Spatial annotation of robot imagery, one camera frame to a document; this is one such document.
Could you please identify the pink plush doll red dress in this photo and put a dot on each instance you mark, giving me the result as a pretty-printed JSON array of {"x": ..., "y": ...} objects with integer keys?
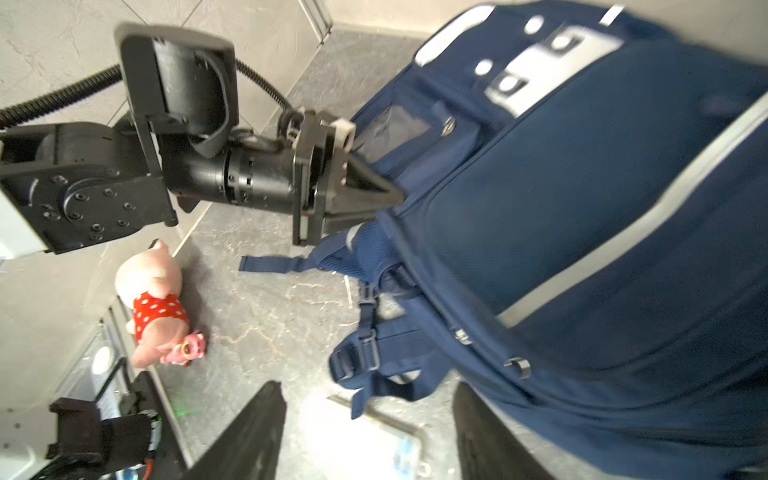
[{"x": 150, "y": 284}]

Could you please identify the navy blue student backpack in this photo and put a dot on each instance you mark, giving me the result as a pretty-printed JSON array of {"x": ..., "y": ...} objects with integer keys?
[{"x": 583, "y": 237}]

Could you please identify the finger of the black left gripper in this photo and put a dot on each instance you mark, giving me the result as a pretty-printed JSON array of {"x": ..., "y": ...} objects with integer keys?
[
  {"x": 338, "y": 221},
  {"x": 363, "y": 189}
]

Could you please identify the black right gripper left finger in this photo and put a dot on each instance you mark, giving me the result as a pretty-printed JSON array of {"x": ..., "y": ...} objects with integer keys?
[{"x": 249, "y": 447}]

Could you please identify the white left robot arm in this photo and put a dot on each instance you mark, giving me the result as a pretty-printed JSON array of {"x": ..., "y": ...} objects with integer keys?
[{"x": 70, "y": 186}]

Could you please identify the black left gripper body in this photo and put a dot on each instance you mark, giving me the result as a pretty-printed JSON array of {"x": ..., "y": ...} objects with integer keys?
[{"x": 298, "y": 173}]

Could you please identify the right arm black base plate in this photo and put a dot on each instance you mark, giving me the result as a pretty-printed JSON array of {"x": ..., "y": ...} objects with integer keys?
[{"x": 169, "y": 461}]

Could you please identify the clear plastic eraser box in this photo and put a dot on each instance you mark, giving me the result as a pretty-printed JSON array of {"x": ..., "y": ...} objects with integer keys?
[{"x": 372, "y": 446}]

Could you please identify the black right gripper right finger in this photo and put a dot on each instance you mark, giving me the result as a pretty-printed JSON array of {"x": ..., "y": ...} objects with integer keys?
[{"x": 487, "y": 449}]

